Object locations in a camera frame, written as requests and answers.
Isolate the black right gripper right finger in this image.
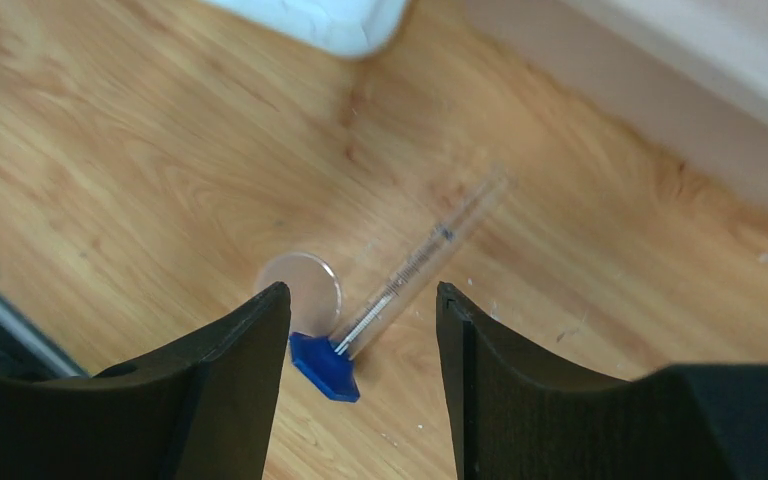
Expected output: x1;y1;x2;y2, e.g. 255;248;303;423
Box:
436;283;768;479

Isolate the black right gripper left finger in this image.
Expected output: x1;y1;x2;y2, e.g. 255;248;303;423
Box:
0;282;290;479

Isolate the pink plastic bin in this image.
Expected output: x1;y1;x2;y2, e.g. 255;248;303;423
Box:
465;1;768;206

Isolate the blue cylinder base ring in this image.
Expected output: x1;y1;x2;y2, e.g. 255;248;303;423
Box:
289;331;362;404

